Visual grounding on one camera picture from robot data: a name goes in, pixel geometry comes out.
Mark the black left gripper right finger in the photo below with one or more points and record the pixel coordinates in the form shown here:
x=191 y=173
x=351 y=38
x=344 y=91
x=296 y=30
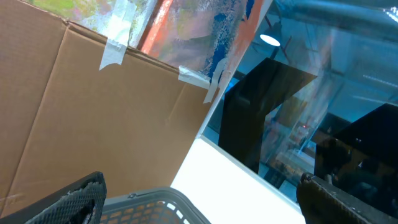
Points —
x=323 y=203

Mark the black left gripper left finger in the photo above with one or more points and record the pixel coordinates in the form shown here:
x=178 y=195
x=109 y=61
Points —
x=81 y=202

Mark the grey plastic basket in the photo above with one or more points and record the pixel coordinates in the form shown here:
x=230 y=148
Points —
x=162 y=205

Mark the brown cardboard panel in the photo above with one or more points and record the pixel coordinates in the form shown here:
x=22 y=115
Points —
x=63 y=116

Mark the round ceiling lamp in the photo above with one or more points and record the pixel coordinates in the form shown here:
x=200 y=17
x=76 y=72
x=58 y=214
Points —
x=273 y=35

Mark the white masking tape piece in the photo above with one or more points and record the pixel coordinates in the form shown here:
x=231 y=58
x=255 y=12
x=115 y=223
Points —
x=118 y=32

